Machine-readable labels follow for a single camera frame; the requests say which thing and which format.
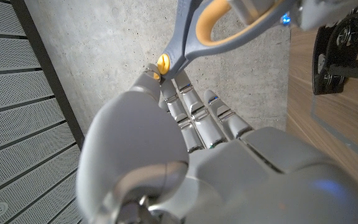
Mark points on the black tambourine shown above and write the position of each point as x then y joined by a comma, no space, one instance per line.
331,62

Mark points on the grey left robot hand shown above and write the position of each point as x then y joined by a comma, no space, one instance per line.
228,180

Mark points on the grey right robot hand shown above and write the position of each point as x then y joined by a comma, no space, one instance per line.
322,12

